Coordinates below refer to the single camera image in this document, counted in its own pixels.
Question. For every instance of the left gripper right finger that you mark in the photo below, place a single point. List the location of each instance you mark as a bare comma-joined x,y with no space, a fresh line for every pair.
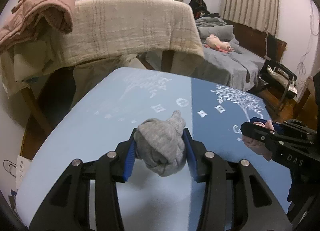
235,196

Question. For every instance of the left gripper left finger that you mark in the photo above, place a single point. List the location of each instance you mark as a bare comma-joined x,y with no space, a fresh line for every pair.
66,206

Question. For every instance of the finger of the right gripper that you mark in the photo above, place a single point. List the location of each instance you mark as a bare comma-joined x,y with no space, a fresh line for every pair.
268,124
270,144

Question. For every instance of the grey sock ball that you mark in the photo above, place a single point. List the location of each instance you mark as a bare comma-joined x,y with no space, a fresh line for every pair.
160,145

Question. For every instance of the silver cushion on chair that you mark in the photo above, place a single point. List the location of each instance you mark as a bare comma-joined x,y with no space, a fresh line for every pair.
279,78

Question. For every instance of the black chair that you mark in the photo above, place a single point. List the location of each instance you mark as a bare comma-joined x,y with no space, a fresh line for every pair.
274,49

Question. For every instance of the grey bed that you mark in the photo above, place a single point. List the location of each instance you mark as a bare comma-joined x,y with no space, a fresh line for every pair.
238,69

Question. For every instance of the blue patterned table cloth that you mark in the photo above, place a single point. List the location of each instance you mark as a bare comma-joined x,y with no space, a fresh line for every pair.
123,100

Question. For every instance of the pink plush toy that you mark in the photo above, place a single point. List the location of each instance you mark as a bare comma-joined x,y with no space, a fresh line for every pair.
215,43

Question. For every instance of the grey pillow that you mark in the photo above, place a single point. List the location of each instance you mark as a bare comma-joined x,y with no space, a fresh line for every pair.
224,33

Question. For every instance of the right beige curtain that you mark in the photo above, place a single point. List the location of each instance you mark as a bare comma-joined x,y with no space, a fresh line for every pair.
261,15

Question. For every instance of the coat rack with black clothes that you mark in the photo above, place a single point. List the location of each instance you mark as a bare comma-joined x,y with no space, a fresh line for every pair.
199,8

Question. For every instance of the beige blanket on rack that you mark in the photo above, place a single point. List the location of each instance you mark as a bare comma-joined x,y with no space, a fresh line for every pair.
106,29

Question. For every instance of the pink jacket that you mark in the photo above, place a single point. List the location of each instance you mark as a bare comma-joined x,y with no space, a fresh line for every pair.
29,17

